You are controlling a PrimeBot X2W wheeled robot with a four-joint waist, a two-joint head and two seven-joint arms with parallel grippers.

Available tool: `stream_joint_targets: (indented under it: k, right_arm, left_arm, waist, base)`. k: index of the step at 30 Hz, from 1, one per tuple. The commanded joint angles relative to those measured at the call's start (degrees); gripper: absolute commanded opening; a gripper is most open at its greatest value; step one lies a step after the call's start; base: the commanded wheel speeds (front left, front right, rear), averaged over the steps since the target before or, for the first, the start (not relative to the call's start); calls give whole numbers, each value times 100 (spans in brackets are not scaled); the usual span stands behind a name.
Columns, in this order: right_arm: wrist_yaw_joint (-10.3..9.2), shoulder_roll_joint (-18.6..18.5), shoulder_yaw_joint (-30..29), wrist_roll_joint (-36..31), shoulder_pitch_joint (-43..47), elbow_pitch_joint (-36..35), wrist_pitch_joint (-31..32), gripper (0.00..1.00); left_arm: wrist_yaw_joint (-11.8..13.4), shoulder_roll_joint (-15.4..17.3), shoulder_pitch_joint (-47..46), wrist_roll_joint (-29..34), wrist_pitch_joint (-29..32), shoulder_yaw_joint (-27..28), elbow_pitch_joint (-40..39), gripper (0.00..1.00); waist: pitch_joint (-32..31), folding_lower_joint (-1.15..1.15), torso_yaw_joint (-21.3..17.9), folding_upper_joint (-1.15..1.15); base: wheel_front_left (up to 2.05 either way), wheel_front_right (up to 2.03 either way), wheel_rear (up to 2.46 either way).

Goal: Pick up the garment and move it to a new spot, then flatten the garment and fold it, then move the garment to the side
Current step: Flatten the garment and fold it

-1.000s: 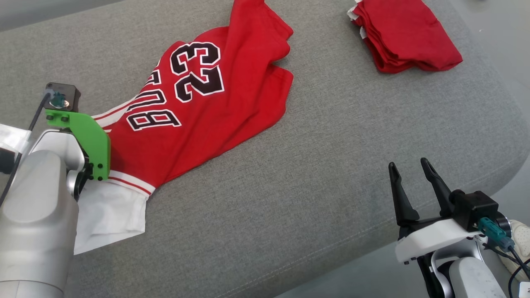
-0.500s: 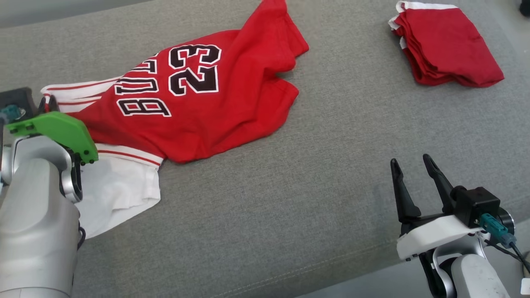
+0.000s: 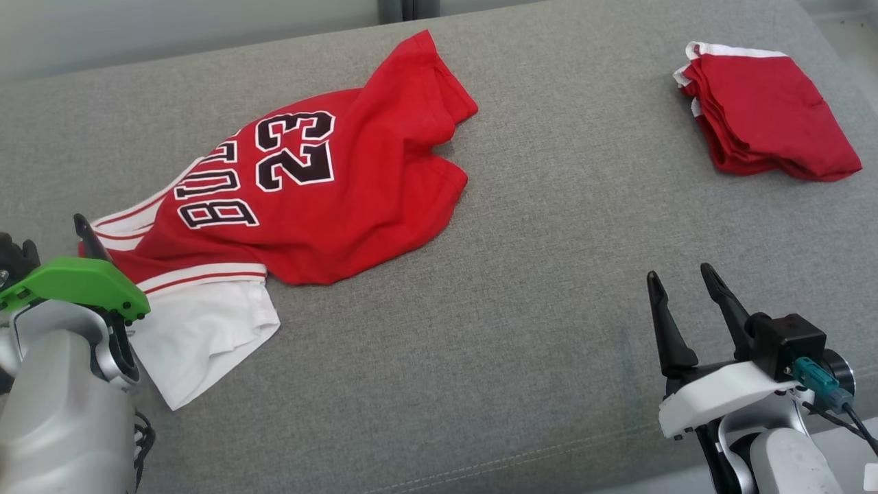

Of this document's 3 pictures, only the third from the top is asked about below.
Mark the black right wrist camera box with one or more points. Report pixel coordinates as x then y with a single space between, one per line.
789 343

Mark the red jersey with white sleeves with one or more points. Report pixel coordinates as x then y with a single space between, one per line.
343 226

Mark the grey fabric sofa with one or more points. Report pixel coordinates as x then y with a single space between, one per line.
549 274

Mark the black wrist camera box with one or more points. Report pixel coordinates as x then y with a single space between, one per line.
789 343
17 257

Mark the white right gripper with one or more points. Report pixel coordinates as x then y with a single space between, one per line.
713 394

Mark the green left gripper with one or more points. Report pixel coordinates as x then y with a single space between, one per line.
75 281

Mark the red shorts with white stripe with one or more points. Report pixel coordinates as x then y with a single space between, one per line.
768 116

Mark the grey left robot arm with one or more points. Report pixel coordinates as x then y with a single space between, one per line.
62 412

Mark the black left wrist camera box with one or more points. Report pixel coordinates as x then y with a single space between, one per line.
17 257

